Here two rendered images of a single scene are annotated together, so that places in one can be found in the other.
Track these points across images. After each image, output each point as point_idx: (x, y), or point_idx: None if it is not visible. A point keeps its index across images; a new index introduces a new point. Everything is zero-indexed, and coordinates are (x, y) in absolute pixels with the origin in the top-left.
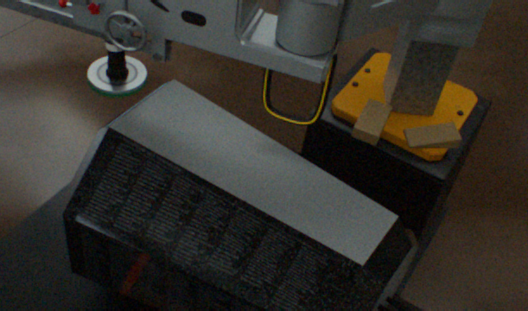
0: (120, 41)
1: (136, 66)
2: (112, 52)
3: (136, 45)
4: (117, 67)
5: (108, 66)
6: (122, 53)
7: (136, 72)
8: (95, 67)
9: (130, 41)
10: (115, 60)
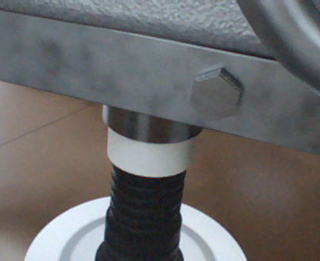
0: (224, 102)
1: (200, 230)
2: (140, 179)
3: (318, 125)
4: (151, 248)
5: (111, 241)
6: (178, 186)
7: (211, 259)
8: (53, 245)
9: (280, 106)
10: (147, 218)
